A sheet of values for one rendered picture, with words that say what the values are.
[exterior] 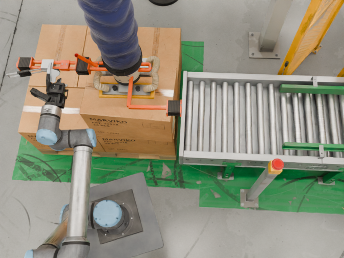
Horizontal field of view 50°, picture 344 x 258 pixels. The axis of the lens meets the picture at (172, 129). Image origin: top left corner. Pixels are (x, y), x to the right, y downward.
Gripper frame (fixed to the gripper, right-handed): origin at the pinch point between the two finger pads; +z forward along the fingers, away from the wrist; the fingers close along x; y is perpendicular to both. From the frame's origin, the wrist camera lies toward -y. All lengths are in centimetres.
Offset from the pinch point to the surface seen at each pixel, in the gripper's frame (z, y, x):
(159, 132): 1, 45, -85
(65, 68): 19.7, -7.9, -32.2
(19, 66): 20, -35, -31
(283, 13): 116, 141, -100
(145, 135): 2, 34, -93
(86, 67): 20.8, 4.6, -31.9
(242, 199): -29, 112, -157
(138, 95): 9, 35, -45
